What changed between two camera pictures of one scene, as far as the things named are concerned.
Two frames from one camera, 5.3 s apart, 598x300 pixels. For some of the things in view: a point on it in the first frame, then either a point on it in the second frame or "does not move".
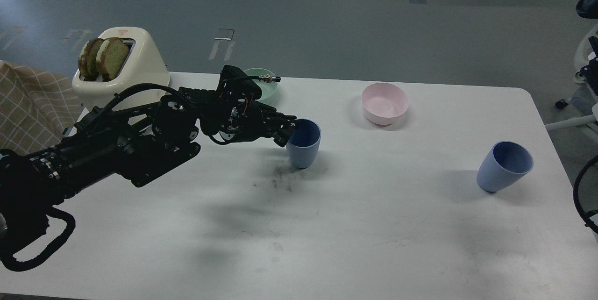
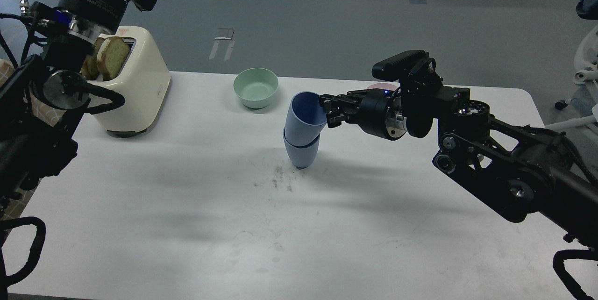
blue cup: x=303 y=144 does not move
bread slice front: x=111 y=55 does not move
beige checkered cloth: x=37 y=108 → x=46 y=111
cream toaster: x=122 y=59 → x=144 y=82
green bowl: x=267 y=89 does not move
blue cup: x=503 y=162 → x=305 y=118
